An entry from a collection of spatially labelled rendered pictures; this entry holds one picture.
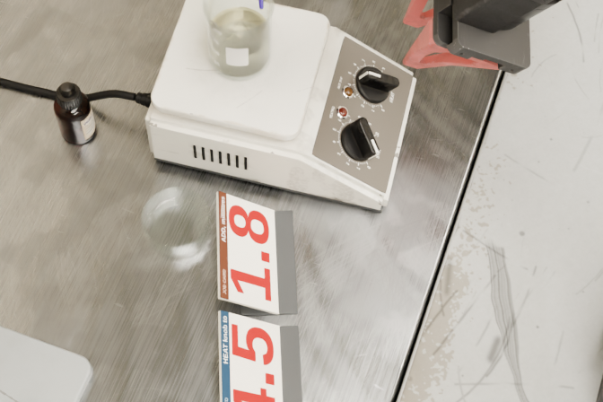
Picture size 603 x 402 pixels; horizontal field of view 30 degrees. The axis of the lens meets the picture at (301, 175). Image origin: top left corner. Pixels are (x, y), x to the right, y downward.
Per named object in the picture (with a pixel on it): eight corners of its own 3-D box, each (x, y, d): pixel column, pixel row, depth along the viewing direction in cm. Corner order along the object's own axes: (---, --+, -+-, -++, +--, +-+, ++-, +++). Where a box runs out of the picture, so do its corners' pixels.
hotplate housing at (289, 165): (414, 89, 98) (426, 35, 91) (383, 219, 92) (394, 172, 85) (170, 34, 100) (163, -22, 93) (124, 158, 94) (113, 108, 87)
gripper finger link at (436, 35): (372, 80, 84) (450, 32, 77) (374, -5, 87) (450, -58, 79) (444, 101, 87) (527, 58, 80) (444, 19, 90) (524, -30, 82)
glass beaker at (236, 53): (285, 73, 89) (287, 11, 82) (222, 97, 88) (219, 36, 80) (253, 16, 91) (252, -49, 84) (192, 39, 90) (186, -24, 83)
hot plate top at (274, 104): (333, 21, 92) (334, 15, 91) (297, 144, 86) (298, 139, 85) (191, -10, 93) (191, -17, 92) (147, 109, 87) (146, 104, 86)
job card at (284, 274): (292, 212, 92) (293, 188, 89) (297, 314, 88) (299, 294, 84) (217, 214, 92) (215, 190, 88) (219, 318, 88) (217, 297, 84)
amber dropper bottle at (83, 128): (62, 148, 94) (48, 103, 88) (58, 117, 96) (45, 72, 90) (98, 143, 95) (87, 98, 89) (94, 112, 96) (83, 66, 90)
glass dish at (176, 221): (184, 272, 90) (182, 260, 88) (129, 236, 91) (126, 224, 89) (224, 221, 92) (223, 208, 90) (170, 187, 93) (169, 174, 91)
